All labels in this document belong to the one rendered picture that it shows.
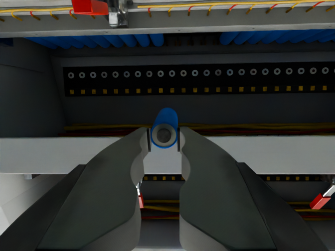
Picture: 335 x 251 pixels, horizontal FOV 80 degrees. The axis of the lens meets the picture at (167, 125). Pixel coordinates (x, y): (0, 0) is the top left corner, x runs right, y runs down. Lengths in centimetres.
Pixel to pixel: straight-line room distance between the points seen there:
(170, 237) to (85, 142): 27
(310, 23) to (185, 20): 13
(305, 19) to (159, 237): 41
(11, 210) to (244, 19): 39
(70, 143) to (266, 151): 23
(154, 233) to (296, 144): 31
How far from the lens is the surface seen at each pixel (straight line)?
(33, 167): 30
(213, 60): 38
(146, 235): 45
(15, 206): 39
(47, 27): 28
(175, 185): 52
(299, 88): 43
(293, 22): 27
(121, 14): 21
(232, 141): 24
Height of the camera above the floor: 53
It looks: 24 degrees up
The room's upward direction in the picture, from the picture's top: 178 degrees clockwise
